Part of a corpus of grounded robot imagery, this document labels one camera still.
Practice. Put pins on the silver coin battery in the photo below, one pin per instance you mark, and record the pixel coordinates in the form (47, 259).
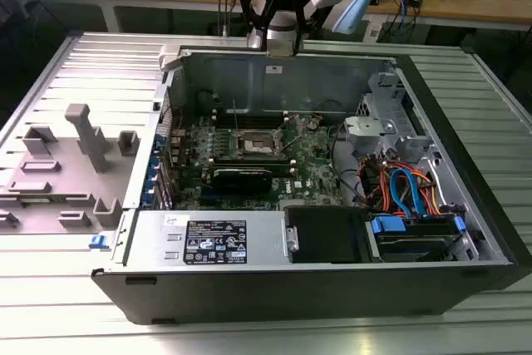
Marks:
(312, 124)

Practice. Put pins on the silver power supply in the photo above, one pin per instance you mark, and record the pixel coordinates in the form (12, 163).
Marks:
(145, 247)

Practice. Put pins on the black graphics card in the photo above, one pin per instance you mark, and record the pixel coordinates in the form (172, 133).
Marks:
(241, 181)

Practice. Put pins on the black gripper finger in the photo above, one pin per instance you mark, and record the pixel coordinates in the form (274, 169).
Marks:
(305, 14)
(247, 6)

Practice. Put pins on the grey parts rack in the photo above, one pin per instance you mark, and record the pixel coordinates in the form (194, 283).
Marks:
(62, 188)

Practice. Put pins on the white case label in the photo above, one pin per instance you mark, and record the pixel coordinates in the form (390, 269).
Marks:
(274, 69)

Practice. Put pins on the hard disk blue carrier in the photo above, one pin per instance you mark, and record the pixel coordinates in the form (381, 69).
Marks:
(415, 247)

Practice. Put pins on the green RAM stick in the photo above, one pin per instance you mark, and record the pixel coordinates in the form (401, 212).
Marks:
(280, 170)
(37, 200)

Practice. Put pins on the blue plastic case latch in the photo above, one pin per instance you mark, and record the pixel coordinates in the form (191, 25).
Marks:
(99, 243)

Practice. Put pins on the small black adapter box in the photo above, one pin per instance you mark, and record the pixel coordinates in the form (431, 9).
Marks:
(414, 0)

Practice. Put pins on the white paper sticker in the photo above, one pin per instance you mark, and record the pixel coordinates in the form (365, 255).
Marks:
(176, 219)

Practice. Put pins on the silver metal drive cage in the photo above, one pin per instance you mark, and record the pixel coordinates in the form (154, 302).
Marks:
(367, 128)

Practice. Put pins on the black power supply label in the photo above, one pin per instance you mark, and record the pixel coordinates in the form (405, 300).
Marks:
(216, 243)

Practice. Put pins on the CPU socket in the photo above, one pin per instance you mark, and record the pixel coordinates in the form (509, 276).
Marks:
(257, 141)

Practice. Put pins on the grey case corner block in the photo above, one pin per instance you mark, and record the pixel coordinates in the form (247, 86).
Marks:
(170, 57)

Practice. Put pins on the green motherboard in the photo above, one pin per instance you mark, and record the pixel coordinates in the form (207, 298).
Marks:
(309, 151)

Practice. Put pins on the black PC case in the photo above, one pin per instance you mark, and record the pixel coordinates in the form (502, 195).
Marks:
(249, 297)

